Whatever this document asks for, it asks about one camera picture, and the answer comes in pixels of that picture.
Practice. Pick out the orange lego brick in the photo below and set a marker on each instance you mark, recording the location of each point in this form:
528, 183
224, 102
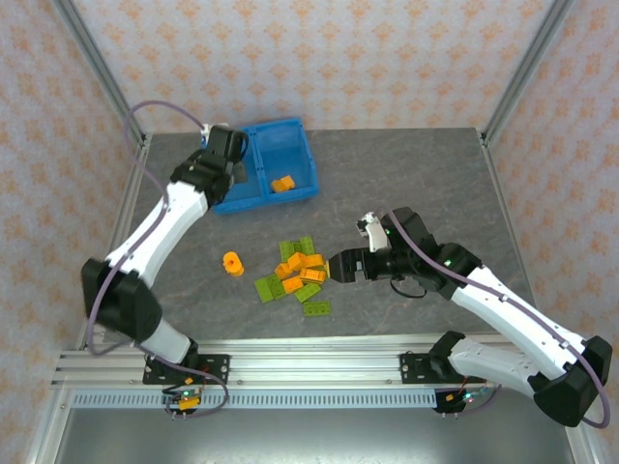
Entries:
296, 262
283, 184
312, 275
292, 284
281, 269
314, 261

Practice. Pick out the orange round lego piece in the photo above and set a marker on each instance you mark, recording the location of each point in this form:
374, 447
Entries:
233, 264

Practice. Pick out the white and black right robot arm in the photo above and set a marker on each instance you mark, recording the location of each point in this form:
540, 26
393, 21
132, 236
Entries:
512, 309

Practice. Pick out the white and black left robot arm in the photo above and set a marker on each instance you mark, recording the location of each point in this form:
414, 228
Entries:
155, 232

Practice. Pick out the blue two-compartment plastic bin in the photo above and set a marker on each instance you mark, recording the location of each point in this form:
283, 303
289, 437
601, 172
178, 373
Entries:
285, 145

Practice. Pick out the aluminium table side profile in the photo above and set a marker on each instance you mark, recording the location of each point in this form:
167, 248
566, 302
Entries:
503, 203

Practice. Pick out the right connector board with plug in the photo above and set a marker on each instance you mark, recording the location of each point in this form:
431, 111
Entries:
464, 398

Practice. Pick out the connector board with plug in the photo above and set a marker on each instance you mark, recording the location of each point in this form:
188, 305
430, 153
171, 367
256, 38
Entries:
464, 398
186, 401

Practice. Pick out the grey metal base sheet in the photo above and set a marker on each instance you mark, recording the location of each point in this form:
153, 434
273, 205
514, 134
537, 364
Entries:
314, 440

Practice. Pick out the left connector board with plug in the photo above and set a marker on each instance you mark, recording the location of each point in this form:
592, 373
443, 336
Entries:
186, 401

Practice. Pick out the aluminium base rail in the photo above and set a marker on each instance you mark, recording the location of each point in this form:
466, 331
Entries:
314, 362

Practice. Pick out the aluminium frame post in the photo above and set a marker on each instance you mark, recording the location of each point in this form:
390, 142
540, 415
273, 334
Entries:
97, 63
527, 67

